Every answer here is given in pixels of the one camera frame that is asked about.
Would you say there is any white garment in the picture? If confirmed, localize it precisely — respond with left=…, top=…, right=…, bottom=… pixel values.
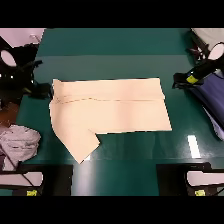
left=203, top=106, right=224, bottom=142
left=0, top=124, right=42, bottom=172

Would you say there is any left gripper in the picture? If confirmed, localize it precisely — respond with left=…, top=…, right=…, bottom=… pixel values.
left=31, top=82, right=54, bottom=100

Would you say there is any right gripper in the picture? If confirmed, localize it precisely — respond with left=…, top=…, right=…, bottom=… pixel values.
left=172, top=71, right=200, bottom=90

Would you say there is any purple garment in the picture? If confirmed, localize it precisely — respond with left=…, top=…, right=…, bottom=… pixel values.
left=189, top=71, right=224, bottom=131

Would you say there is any beige garment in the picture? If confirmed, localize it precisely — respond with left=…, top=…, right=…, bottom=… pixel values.
left=192, top=28, right=224, bottom=47

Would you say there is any cream T-shirt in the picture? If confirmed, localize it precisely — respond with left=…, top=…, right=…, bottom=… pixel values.
left=49, top=77, right=173, bottom=165

